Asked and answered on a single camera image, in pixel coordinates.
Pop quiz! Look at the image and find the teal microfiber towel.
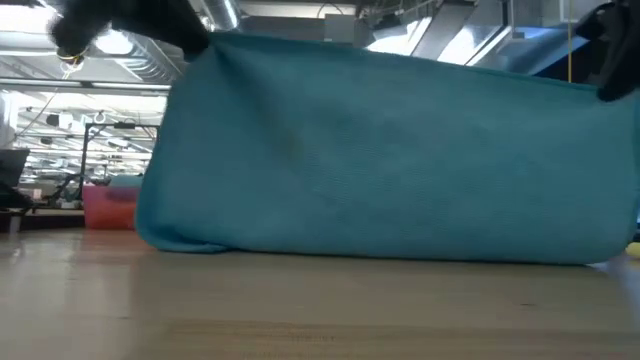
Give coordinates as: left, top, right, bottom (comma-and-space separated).
134, 32, 640, 266
109, 174, 145, 189

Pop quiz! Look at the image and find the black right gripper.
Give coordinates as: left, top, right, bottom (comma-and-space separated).
574, 0, 640, 104

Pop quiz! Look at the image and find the black background workstation frame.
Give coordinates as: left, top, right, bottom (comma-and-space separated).
79, 122, 161, 189

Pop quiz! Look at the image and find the yellow hanging cord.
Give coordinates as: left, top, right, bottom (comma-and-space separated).
565, 0, 574, 84

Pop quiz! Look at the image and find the yellow ceiling cord reel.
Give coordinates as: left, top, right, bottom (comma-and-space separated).
56, 48, 87, 66

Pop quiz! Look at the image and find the long ceiling light fixture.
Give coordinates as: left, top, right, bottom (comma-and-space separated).
0, 77, 172, 96

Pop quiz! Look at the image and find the pink plastic basket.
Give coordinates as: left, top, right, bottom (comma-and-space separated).
82, 185, 142, 231

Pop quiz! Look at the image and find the dark background monitor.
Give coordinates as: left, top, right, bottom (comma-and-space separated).
0, 148, 32, 211

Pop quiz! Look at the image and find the silver ventilation duct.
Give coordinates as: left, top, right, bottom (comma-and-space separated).
359, 0, 596, 77

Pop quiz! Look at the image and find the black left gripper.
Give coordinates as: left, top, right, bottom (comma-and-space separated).
48, 0, 212, 63

